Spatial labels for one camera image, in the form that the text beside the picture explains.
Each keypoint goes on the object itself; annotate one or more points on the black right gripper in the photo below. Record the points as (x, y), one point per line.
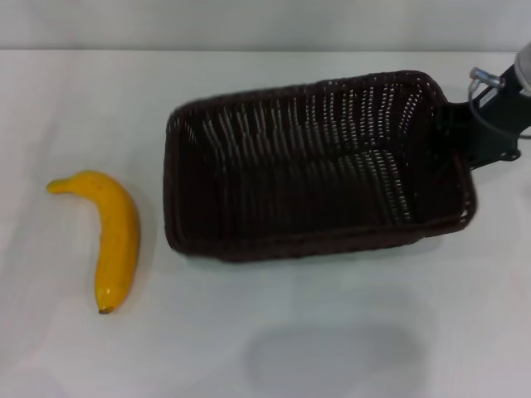
(495, 120)

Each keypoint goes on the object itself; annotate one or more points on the dark brown woven basket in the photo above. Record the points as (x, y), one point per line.
(298, 195)

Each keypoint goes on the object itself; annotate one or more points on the yellow banana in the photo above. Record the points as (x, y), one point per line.
(118, 232)

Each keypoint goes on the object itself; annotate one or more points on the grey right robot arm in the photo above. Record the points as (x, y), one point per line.
(524, 62)

